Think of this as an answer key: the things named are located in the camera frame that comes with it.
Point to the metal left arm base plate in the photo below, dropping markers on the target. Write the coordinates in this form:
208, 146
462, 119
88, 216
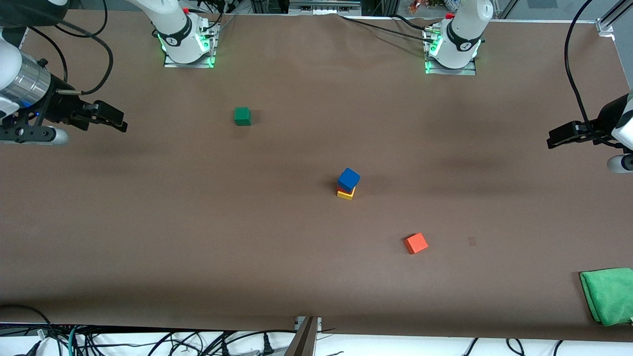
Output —
452, 71

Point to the blue wooden block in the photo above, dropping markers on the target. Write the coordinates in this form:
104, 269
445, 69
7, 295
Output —
348, 179

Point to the green wooden block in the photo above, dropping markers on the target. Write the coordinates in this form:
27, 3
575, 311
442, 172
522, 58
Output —
242, 116

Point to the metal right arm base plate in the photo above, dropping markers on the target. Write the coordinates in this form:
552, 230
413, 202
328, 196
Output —
213, 54

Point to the green folded cloth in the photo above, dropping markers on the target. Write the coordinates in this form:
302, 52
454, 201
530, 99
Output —
610, 295

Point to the yellow wooden block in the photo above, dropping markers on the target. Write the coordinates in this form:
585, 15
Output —
345, 196

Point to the aluminium frame profile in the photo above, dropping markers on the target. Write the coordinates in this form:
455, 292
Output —
612, 20

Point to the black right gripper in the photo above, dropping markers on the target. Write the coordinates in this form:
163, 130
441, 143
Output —
58, 107

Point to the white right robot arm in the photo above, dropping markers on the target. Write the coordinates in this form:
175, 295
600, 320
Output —
22, 74

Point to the orange wooden block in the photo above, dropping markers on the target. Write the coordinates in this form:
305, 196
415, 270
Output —
416, 243

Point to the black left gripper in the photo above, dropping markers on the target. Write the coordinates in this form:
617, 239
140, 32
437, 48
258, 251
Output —
607, 120

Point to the red wooden block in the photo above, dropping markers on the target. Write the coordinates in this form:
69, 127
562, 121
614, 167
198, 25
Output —
341, 189

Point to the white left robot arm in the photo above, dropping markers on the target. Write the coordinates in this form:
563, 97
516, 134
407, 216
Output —
462, 34

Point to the grey box behind table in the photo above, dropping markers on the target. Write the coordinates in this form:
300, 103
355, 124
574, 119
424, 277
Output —
325, 6

